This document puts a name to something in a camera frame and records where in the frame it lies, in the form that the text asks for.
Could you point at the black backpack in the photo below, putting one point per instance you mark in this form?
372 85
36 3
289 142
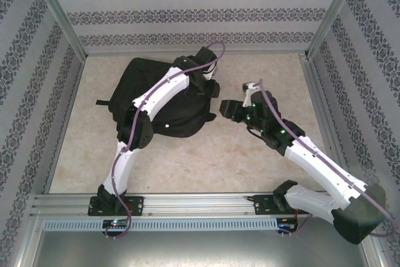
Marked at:
137 76

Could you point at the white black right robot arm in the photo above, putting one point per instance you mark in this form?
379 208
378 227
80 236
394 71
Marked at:
315 160

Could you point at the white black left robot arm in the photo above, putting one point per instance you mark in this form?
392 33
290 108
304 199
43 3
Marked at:
162 92

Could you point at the aluminium rear beam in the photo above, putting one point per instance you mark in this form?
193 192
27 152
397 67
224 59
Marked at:
131 52

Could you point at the right controller board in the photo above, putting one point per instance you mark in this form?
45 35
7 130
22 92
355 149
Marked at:
287 224

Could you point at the controller board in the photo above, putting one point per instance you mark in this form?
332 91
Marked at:
287 224
115 224

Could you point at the metal sheet panel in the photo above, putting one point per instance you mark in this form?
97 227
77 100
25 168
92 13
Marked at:
200 248

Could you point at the left controller board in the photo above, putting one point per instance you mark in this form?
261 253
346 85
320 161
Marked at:
115 224

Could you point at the aluminium side rail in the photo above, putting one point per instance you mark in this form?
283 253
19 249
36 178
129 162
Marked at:
323 107
63 123

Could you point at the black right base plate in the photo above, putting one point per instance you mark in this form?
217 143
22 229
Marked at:
261 204

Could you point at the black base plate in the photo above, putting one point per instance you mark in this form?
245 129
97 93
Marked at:
137 206
261 204

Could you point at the aluminium mounting rail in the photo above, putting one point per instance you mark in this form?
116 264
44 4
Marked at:
193 204

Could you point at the aluminium frame post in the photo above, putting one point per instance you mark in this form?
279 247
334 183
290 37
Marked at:
336 7
54 7

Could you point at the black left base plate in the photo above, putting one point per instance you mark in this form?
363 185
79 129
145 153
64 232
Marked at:
137 206

